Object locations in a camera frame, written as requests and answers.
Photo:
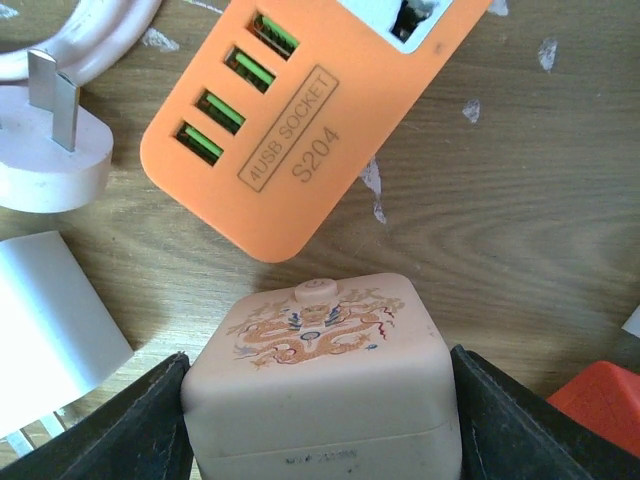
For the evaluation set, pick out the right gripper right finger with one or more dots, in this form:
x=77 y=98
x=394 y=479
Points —
x=509 y=432

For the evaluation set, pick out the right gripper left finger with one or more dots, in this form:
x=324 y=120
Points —
x=138 y=434

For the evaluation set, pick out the beige cube socket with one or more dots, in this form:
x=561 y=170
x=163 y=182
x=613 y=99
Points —
x=329 y=379

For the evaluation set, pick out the red cube socket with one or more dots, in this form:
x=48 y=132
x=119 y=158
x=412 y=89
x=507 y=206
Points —
x=604 y=398

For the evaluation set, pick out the grey white charger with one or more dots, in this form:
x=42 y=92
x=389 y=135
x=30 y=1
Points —
x=58 y=340

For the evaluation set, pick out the white usb charger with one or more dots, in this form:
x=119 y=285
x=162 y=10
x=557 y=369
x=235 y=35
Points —
x=632 y=324

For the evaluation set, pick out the orange power strip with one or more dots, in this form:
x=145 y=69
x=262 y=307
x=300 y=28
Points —
x=286 y=102

